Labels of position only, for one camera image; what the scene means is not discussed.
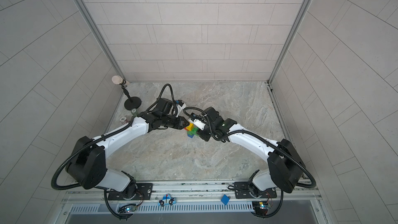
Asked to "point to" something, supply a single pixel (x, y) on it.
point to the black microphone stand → (132, 102)
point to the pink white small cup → (123, 120)
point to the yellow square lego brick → (190, 126)
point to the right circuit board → (261, 207)
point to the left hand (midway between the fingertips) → (191, 123)
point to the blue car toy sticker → (167, 199)
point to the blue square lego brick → (190, 136)
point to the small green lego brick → (195, 129)
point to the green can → (134, 111)
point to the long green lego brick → (191, 132)
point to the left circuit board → (126, 208)
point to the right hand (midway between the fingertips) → (199, 130)
